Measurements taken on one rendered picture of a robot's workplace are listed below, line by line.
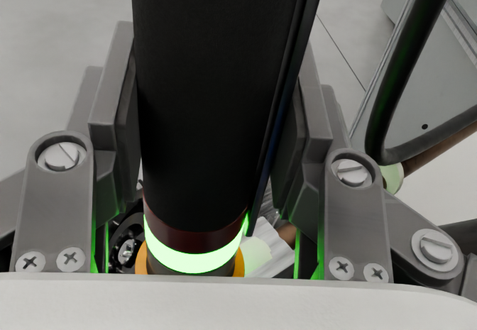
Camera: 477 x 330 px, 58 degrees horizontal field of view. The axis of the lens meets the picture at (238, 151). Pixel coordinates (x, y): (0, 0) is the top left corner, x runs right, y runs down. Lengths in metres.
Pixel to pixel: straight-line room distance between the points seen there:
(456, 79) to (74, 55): 2.02
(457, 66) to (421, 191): 0.82
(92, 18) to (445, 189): 2.68
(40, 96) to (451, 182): 2.14
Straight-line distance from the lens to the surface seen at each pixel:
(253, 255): 0.21
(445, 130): 0.30
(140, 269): 0.17
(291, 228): 0.22
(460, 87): 1.32
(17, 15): 3.09
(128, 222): 0.38
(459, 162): 0.55
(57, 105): 2.36
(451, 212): 0.53
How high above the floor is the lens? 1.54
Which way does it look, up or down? 47 degrees down
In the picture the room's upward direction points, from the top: 10 degrees clockwise
